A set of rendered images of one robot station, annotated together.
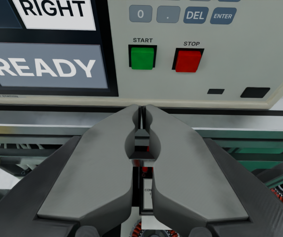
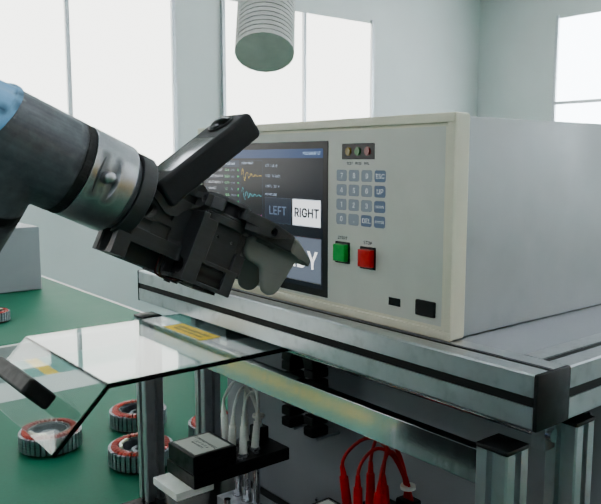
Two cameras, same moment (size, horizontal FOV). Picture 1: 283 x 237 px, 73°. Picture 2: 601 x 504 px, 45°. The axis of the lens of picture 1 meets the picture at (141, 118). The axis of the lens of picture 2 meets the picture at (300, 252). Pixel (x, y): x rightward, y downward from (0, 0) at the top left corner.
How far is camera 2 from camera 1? 0.67 m
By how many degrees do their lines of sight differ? 64
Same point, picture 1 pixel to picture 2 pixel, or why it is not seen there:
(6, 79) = not seen: hidden behind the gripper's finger
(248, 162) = (425, 435)
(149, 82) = (346, 281)
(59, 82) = (295, 272)
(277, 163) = (463, 454)
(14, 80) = not seen: hidden behind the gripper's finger
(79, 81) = (306, 273)
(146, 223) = not seen: outside the picture
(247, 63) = (406, 266)
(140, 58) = (337, 249)
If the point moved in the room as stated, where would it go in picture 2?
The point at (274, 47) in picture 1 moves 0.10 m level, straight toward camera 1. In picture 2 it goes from (417, 250) to (310, 250)
